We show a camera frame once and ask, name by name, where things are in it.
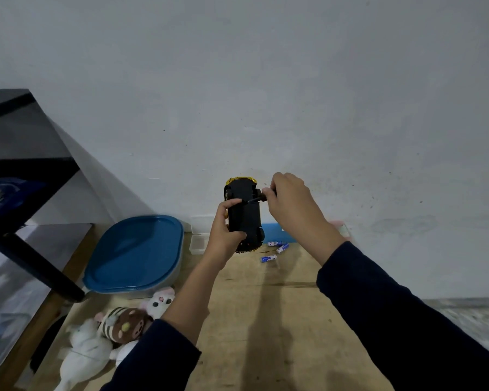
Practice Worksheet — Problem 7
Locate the person's right hand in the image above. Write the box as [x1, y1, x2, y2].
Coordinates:
[262, 172, 347, 266]

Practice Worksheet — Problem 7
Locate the white pink-eared plush toy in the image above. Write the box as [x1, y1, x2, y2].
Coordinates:
[140, 286, 176, 321]

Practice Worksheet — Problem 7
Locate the brown striped plush toy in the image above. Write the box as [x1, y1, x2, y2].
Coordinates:
[94, 307, 154, 345]

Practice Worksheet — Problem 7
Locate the black shelf unit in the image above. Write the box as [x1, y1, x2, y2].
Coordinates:
[0, 89, 95, 304]

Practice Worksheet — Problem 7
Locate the person's right forearm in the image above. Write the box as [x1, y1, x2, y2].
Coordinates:
[309, 239, 489, 391]

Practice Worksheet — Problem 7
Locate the yellow and black toy car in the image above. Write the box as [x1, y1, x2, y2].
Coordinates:
[224, 176, 266, 254]

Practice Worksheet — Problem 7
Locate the small clear plastic box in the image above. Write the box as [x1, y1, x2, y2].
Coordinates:
[188, 216, 217, 256]

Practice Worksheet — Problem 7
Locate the container with blue lid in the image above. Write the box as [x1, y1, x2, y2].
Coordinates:
[82, 215, 185, 300]

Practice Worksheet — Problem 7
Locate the black screwdriver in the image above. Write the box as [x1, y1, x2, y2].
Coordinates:
[246, 190, 278, 204]

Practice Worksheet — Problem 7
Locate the person's left hand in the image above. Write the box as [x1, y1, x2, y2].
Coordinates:
[203, 198, 247, 270]

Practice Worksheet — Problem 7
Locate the person's left forearm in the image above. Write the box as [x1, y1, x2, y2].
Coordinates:
[100, 256, 222, 391]

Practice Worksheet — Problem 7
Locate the blue object on shelf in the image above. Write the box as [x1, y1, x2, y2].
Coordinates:
[0, 177, 46, 216]

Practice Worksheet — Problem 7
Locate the light blue flat box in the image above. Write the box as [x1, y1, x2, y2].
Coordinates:
[261, 222, 297, 244]

